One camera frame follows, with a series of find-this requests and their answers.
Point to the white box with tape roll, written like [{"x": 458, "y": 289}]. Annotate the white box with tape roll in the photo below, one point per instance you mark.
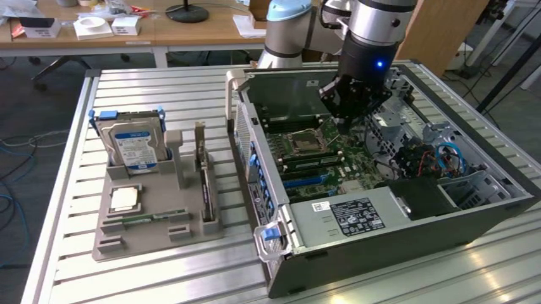
[{"x": 92, "y": 28}]

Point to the black stand pole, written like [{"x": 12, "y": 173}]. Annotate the black stand pole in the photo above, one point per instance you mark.
[{"x": 506, "y": 76}]

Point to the black round lamp base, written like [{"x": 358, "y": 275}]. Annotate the black round lamp base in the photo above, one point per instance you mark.
[{"x": 185, "y": 14}]

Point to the metal socket cover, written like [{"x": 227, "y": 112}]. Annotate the metal socket cover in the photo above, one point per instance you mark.
[{"x": 328, "y": 136}]

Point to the hard disk blue carrier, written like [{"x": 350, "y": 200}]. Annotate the hard disk blue carrier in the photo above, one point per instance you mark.
[{"x": 131, "y": 145}]

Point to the green motherboard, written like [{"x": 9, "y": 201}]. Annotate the green motherboard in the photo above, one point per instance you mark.
[{"x": 350, "y": 152}]

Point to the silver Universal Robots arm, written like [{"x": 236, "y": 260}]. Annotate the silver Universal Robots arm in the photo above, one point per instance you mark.
[{"x": 375, "y": 22}]

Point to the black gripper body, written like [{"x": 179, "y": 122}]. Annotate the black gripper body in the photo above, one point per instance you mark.
[{"x": 364, "y": 61}]

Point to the grey power supply unit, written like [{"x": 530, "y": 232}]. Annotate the grey power supply unit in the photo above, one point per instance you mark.
[{"x": 312, "y": 228}]

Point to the brown cardboard box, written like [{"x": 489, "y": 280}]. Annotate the brown cardboard box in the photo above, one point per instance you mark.
[{"x": 257, "y": 9}]

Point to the graphics card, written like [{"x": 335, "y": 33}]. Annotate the graphics card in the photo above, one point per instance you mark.
[{"x": 204, "y": 190}]

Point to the black office chair base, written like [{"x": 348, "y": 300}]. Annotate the black office chair base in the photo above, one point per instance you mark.
[{"x": 45, "y": 68}]

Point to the perforated metal drive cage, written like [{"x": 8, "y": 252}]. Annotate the perforated metal drive cage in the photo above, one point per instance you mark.
[{"x": 392, "y": 136}]

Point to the silver CPU chip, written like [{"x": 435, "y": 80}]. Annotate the silver CPU chip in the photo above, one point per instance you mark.
[{"x": 123, "y": 199}]

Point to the silver disk bay bracket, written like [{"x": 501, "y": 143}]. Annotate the silver disk bay bracket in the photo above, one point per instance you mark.
[{"x": 477, "y": 187}]

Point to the wooden cabinet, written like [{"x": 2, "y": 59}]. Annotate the wooden cabinet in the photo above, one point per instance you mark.
[{"x": 447, "y": 38}]

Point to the blue expansion card retainer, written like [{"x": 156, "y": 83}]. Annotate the blue expansion card retainer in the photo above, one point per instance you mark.
[{"x": 253, "y": 160}]

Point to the CPU socket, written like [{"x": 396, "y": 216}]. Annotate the CPU socket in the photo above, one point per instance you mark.
[{"x": 306, "y": 141}]

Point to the white floor box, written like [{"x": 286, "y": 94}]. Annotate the white floor box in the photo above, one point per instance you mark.
[{"x": 458, "y": 57}]

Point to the small white carton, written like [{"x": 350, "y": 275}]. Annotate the small white carton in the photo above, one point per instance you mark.
[{"x": 125, "y": 27}]

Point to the blue expansion slot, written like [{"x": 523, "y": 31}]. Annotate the blue expansion slot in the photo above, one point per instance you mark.
[{"x": 304, "y": 182}]

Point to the grey parts rack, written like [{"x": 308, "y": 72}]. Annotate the grey parts rack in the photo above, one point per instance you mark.
[{"x": 160, "y": 190}]

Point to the wooden desk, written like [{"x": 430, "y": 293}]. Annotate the wooden desk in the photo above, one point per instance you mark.
[{"x": 189, "y": 31}]

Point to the installed RAM stick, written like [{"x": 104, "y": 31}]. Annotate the installed RAM stick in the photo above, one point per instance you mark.
[{"x": 314, "y": 162}]

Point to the white box black top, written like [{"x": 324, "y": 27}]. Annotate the white box black top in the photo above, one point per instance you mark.
[{"x": 40, "y": 28}]

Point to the black open PC case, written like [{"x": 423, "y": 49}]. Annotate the black open PC case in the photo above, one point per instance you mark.
[{"x": 379, "y": 253}]

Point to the green RAM stick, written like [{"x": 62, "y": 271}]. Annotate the green RAM stick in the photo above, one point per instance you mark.
[{"x": 147, "y": 218}]

